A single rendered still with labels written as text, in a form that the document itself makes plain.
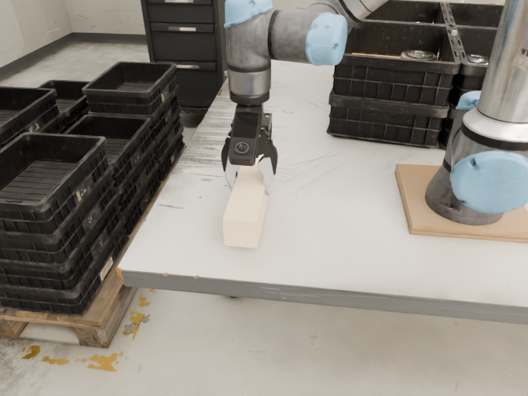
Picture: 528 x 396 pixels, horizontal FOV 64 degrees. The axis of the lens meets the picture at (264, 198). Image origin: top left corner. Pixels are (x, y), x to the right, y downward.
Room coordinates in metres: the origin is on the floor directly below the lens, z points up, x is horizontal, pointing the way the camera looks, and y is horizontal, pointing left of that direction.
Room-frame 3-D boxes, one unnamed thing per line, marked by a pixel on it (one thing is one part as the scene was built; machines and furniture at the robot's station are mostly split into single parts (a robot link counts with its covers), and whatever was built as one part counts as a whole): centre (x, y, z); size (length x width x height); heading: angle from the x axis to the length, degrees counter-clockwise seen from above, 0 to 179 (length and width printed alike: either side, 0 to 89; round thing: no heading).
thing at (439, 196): (0.70, -0.41, 0.78); 0.15 x 0.15 x 0.10
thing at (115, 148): (1.49, 0.65, 0.31); 0.40 x 0.30 x 0.34; 173
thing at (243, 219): (0.70, 0.03, 0.75); 0.24 x 0.06 x 0.06; 173
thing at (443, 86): (1.20, -0.37, 0.87); 0.40 x 0.30 x 0.11; 163
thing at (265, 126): (0.72, 0.02, 0.90); 0.09 x 0.08 x 0.12; 173
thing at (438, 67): (1.20, -0.37, 0.92); 0.40 x 0.30 x 0.02; 163
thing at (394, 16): (1.58, -0.48, 0.87); 0.40 x 0.30 x 0.11; 163
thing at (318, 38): (0.70, -0.08, 1.06); 0.11 x 0.11 x 0.08; 70
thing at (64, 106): (1.94, 1.00, 0.31); 0.40 x 0.30 x 0.34; 173
